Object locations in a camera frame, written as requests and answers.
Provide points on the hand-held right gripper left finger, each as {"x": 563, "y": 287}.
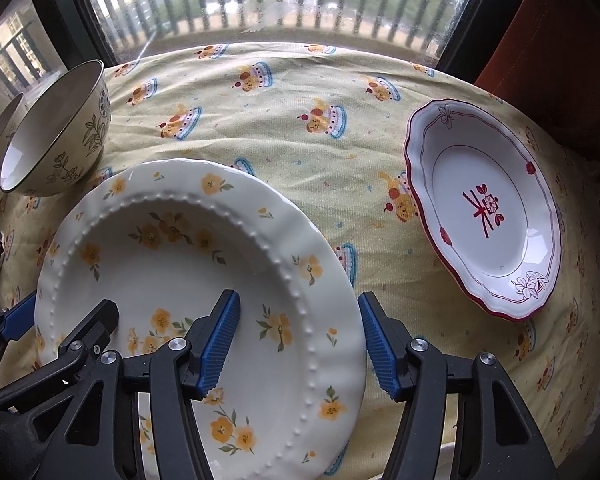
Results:
{"x": 220, "y": 345}

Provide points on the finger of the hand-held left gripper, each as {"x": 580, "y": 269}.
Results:
{"x": 17, "y": 317}
{"x": 90, "y": 330}

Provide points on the yellow printed tablecloth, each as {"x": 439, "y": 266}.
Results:
{"x": 305, "y": 175}

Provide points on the reddish brown chair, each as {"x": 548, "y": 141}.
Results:
{"x": 545, "y": 45}

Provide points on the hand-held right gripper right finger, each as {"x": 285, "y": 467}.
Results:
{"x": 380, "y": 345}

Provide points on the white plate with red rim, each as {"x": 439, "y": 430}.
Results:
{"x": 480, "y": 170}

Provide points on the balcony railing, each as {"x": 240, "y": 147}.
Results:
{"x": 330, "y": 35}

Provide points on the dark window frame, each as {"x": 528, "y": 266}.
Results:
{"x": 80, "y": 15}

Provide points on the white plate with yellow flowers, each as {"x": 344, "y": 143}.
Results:
{"x": 180, "y": 270}

